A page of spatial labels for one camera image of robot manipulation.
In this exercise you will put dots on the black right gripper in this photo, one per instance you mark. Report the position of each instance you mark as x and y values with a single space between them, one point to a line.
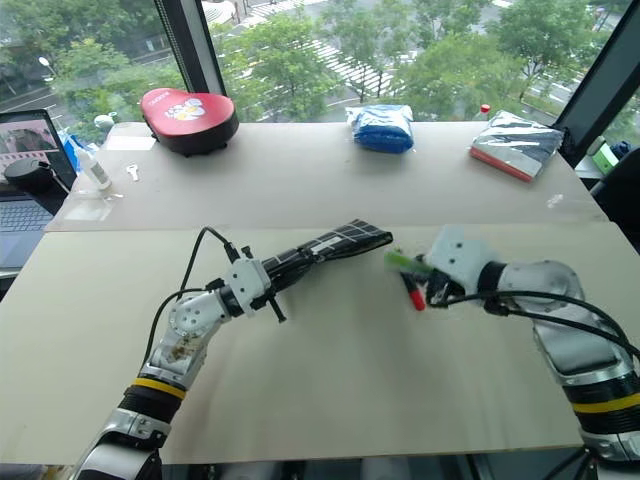
442 287

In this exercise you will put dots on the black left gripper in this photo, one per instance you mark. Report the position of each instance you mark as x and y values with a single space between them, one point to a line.
278 312

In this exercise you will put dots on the red marker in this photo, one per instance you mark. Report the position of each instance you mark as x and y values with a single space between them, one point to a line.
415 295

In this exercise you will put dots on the green highlighter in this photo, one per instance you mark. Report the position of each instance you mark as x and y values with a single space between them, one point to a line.
402 261

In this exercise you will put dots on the black grid pouch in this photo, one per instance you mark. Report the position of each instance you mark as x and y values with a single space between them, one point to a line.
350 237

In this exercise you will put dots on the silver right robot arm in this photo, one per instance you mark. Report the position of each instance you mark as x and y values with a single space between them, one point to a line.
565 310

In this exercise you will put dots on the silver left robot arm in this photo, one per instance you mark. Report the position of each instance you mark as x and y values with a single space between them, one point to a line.
180 325

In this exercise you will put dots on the crumpled clear plastic scrap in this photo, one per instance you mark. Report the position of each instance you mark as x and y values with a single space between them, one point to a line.
554 200

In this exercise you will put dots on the silver wrapped red-edged package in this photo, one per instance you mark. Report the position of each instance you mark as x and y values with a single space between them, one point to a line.
515 145

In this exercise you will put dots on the blue plastic bag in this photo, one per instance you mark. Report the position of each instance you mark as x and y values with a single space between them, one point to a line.
382 127

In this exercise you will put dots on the red-capped bottle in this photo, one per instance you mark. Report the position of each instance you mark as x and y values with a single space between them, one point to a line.
484 111

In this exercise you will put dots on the small white key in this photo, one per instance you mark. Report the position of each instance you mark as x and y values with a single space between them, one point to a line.
133 171

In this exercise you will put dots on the red heart-shaped case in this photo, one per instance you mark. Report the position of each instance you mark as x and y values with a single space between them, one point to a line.
187 115

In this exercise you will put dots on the black chair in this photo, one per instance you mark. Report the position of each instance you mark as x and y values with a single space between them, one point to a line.
620 185

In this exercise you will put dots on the green and white box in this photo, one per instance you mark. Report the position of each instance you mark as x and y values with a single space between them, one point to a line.
605 157

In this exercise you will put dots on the clear plastic sheet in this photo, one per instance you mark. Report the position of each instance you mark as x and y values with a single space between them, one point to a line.
90 207

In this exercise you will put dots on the small white bottle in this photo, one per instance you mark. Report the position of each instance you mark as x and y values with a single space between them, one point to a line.
95 170

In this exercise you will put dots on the white round cup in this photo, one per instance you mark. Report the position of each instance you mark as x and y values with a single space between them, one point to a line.
105 121

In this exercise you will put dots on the open laptop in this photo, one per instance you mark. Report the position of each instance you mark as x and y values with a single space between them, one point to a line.
25 210

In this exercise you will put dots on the black round device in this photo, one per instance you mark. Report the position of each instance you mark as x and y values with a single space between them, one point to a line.
25 174

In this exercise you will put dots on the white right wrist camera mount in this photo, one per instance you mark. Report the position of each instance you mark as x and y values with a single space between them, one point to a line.
457 255

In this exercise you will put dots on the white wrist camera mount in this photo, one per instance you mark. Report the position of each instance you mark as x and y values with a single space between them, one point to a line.
457 255
245 282

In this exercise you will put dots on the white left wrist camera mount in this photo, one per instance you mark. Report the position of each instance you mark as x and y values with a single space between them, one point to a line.
245 282

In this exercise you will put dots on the black window frame post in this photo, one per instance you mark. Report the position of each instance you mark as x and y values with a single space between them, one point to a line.
192 45

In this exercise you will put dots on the dark slanted window frame post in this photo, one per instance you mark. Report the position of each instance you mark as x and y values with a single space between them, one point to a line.
600 70

